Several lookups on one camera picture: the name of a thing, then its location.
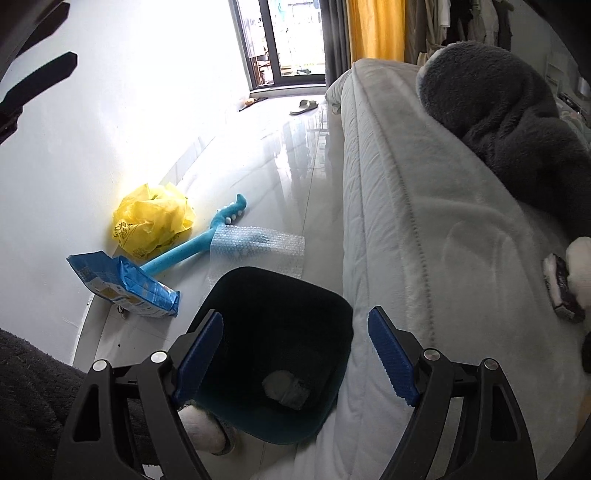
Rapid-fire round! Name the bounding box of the dark grey fleece blanket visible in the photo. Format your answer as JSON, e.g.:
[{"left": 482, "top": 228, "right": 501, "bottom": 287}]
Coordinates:
[{"left": 416, "top": 41, "right": 591, "bottom": 241}]

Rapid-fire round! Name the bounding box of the yellow curtain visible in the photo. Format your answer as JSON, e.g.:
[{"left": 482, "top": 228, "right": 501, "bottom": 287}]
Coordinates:
[{"left": 346, "top": 0, "right": 407, "bottom": 63}]

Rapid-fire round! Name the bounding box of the crumpled white paper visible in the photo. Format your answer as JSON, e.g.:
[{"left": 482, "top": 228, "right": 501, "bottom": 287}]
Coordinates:
[{"left": 262, "top": 369, "right": 311, "bottom": 411}]

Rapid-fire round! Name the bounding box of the person's dark fleece leg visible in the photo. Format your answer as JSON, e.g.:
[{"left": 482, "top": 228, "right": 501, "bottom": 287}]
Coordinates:
[{"left": 0, "top": 328, "right": 153, "bottom": 480}]

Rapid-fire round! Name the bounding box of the black framed glass door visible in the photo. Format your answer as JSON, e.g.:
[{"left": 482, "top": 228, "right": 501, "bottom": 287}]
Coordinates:
[{"left": 229, "top": 0, "right": 329, "bottom": 88}]

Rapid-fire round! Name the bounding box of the white quilted mattress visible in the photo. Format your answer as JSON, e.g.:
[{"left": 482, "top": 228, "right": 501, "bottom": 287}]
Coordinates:
[{"left": 295, "top": 74, "right": 444, "bottom": 480}]

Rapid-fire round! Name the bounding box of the light grey bed blanket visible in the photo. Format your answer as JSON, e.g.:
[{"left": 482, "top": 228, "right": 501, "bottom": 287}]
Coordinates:
[{"left": 351, "top": 58, "right": 591, "bottom": 480}]

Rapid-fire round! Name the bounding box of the black and white wrapper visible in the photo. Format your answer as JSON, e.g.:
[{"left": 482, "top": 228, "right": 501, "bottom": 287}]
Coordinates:
[{"left": 542, "top": 237, "right": 591, "bottom": 324}]

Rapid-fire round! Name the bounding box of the black hanging garment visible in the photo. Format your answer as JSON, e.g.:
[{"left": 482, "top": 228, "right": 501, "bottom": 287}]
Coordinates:
[{"left": 487, "top": 0, "right": 514, "bottom": 52}]

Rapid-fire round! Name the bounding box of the beige hanging coat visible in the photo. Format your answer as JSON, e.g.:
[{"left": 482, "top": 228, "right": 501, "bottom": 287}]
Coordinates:
[{"left": 406, "top": 0, "right": 448, "bottom": 63}]

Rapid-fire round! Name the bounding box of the dark teal trash bin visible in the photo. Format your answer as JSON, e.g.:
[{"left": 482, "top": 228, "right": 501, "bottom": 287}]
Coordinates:
[{"left": 178, "top": 267, "right": 355, "bottom": 446}]

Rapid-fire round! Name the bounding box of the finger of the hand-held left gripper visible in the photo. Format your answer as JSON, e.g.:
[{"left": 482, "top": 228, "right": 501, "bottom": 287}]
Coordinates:
[
  {"left": 0, "top": 52, "right": 78, "bottom": 145},
  {"left": 9, "top": 0, "right": 71, "bottom": 61}
]

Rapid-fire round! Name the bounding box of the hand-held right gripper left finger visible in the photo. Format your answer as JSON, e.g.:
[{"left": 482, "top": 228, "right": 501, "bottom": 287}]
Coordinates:
[{"left": 52, "top": 309, "right": 225, "bottom": 480}]

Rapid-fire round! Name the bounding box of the yellow plastic bag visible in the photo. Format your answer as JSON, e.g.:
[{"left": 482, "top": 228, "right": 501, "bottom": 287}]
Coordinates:
[{"left": 111, "top": 182, "right": 197, "bottom": 259}]

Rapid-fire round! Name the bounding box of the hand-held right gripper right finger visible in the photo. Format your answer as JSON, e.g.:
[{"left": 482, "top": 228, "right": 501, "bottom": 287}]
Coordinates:
[{"left": 368, "top": 305, "right": 539, "bottom": 480}]

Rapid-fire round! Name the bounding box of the grey curtain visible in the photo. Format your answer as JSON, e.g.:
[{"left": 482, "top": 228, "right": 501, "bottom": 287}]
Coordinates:
[{"left": 318, "top": 0, "right": 352, "bottom": 86}]

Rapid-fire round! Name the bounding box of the person's white fluffy slipper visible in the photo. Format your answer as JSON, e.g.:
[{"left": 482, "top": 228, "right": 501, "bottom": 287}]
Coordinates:
[{"left": 178, "top": 401, "right": 236, "bottom": 455}]

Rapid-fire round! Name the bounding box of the blue snack packet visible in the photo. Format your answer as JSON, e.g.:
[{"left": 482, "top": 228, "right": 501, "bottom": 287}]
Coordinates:
[{"left": 67, "top": 250, "right": 181, "bottom": 319}]

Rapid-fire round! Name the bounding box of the flat bubble wrap sheet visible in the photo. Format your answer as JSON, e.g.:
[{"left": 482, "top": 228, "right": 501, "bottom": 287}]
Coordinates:
[{"left": 206, "top": 225, "right": 306, "bottom": 287}]

